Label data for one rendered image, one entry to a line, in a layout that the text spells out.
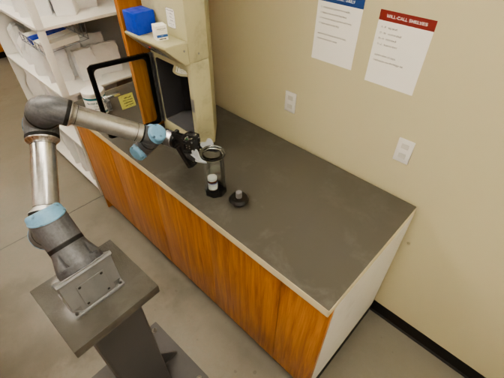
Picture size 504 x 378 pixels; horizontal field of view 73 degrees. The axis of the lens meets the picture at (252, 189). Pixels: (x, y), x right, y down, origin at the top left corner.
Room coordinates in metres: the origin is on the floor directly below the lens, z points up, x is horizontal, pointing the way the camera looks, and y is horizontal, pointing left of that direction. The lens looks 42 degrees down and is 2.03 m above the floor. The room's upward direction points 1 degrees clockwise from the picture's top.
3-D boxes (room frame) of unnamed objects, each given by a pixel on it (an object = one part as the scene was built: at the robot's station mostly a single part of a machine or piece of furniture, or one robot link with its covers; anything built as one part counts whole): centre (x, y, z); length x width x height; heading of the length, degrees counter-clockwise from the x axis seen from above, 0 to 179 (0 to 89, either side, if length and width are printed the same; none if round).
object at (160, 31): (1.54, 0.40, 1.54); 0.05 x 0.05 x 0.06; 32
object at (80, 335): (0.66, 0.56, 0.92); 0.32 x 0.32 x 0.04; 49
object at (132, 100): (1.62, 0.65, 1.19); 0.30 x 0.01 x 0.40; 126
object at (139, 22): (1.65, 0.51, 1.56); 0.10 x 0.10 x 0.09; 47
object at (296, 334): (1.55, 0.23, 0.45); 2.05 x 0.67 x 0.90; 47
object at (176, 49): (1.58, 0.44, 1.46); 0.32 x 0.11 x 0.10; 47
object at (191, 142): (1.25, 0.30, 1.17); 0.12 x 0.08 x 0.09; 62
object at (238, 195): (1.11, 0.06, 0.97); 0.09 x 0.09 x 0.07
